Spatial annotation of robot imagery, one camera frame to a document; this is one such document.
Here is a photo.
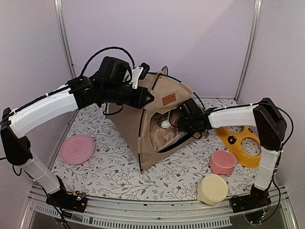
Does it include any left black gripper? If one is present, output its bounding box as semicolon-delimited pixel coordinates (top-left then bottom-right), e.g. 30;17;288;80
102;83;155;109

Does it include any black tent pole long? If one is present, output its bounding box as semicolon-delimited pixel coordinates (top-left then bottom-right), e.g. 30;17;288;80
137;72;161;173

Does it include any white pet cushion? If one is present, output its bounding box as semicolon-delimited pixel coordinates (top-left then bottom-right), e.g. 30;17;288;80
149;109;187;152

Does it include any beige fabric pet tent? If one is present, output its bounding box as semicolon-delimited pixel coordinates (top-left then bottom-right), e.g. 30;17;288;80
106;66;209;172

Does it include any yellow double bowl holder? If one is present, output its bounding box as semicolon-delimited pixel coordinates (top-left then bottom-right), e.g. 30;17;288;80
215;126;261;168

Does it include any pink footed pet bowl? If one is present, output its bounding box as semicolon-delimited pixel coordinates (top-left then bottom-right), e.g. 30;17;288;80
209;150;237;177

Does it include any cream footed pet bowl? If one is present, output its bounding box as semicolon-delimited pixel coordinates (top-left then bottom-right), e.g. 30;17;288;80
197;174;228;206

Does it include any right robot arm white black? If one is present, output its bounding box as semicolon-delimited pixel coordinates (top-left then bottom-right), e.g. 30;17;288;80
177;98;288;213

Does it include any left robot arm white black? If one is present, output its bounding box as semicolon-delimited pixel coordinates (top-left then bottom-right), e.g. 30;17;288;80
0;57;154;212

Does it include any floral patterned table mat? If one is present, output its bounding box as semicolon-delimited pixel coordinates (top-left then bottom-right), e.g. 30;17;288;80
46;97;270;201

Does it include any pink round plate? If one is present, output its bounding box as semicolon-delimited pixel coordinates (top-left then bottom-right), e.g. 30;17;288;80
60;135;95;165

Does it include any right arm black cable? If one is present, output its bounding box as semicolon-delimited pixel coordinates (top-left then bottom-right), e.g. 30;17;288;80
168;107;215;140

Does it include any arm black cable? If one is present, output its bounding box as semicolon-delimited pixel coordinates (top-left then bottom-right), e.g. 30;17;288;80
168;107;215;140
80;46;136;77

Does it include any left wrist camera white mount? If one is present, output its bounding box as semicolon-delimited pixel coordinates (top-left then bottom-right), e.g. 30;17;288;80
130;62;150;89

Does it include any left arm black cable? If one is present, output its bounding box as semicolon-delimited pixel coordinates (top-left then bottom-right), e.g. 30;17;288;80
80;46;136;77

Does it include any left aluminium frame post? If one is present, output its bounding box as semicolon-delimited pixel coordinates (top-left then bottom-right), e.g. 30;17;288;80
53;0;77;79

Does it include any aluminium frame post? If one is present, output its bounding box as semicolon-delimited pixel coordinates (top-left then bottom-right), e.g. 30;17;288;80
234;0;263;102
53;0;77;79

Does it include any front aluminium rail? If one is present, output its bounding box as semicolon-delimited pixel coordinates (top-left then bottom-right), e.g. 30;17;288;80
20;185;301;229

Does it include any right aluminium frame post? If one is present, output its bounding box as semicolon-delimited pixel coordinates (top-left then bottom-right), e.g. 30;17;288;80
234;0;263;102

